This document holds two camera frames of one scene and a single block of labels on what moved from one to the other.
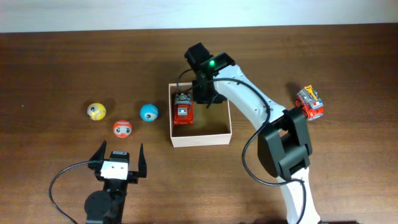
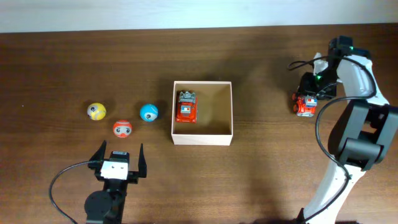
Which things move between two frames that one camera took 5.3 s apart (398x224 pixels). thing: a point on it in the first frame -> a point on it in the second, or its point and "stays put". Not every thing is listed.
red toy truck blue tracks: [184, 111] stays put
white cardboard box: [211, 124] stays put
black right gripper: [198, 97] -> [305, 85]
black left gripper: [133, 177] stays put
